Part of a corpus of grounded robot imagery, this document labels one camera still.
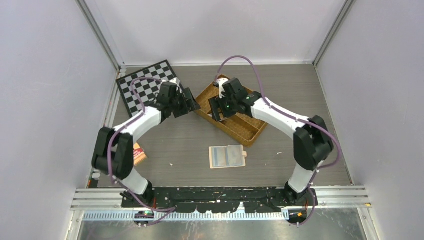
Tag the woven wicker divided tray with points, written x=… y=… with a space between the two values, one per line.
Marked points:
x=240 y=127

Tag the beige leather card holder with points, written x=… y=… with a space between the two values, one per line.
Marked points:
x=230 y=156

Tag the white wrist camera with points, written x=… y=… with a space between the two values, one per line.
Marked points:
x=176 y=81
x=219 y=83

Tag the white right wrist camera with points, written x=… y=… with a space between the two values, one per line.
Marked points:
x=219 y=83

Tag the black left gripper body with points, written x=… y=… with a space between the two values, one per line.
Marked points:
x=178 y=104

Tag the black white chessboard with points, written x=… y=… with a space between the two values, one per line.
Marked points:
x=147 y=89

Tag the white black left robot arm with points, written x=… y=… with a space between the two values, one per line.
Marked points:
x=113 y=152

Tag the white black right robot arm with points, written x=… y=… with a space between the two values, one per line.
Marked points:
x=311 y=143

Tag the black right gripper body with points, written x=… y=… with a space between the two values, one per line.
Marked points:
x=227 y=106

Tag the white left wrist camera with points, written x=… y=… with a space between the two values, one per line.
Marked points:
x=176 y=81

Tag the red orange patterned card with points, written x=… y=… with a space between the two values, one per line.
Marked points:
x=139 y=154

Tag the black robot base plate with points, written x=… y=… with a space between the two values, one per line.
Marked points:
x=220 y=200

